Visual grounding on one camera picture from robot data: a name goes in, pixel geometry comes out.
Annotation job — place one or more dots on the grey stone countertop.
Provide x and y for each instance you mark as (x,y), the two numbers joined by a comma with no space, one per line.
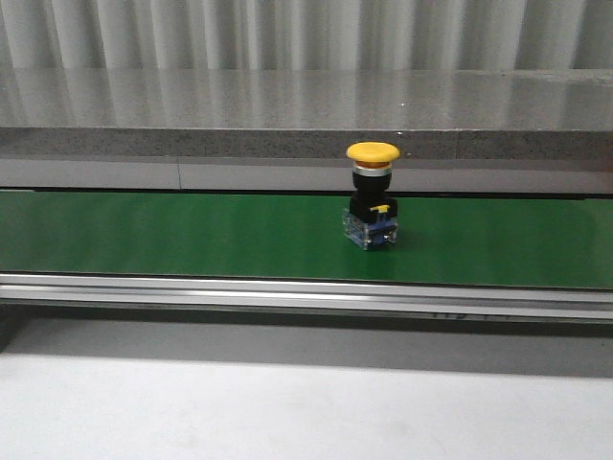
(429,115)

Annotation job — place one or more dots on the white conveyor back rail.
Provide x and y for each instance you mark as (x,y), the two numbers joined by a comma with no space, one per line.
(584,177)

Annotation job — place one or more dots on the green conveyor belt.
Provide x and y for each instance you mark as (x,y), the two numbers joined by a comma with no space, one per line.
(549,243)

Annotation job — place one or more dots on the white pleated curtain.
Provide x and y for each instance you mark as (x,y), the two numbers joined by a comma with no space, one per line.
(298,35)

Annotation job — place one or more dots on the aluminium conveyor front rail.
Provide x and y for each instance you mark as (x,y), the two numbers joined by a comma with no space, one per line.
(587,306)

